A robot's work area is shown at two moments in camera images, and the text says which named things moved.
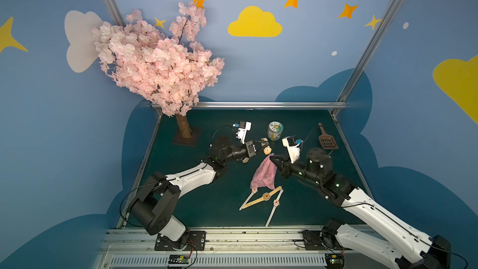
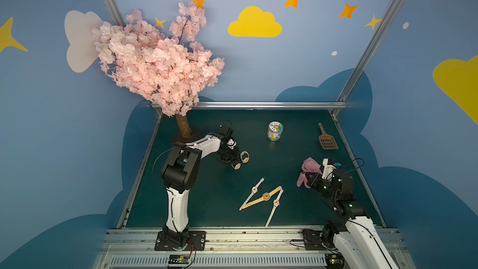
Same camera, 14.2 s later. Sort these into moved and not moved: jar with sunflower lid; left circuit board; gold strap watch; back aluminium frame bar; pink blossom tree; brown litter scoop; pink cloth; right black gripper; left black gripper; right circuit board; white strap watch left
Moved: pink cloth; right black gripper; left black gripper
Not moved: pink blossom tree; jar with sunflower lid; back aluminium frame bar; brown litter scoop; left circuit board; right circuit board; gold strap watch; white strap watch left
